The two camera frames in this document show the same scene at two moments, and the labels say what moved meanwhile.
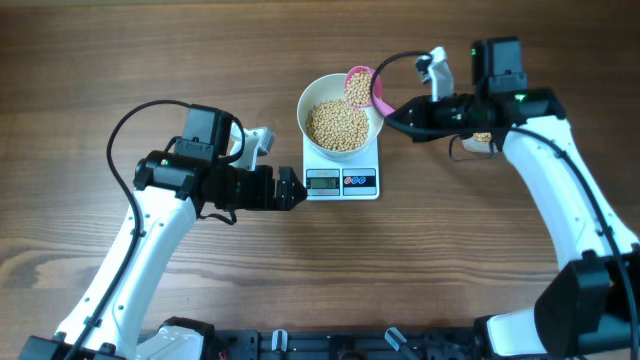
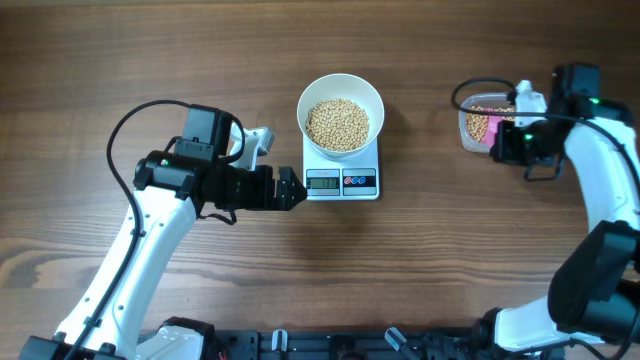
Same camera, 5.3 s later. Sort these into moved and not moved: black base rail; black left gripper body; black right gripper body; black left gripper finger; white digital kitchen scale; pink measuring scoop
Moved: black right gripper body; pink measuring scoop
Not moved: black left gripper finger; white digital kitchen scale; black left gripper body; black base rail
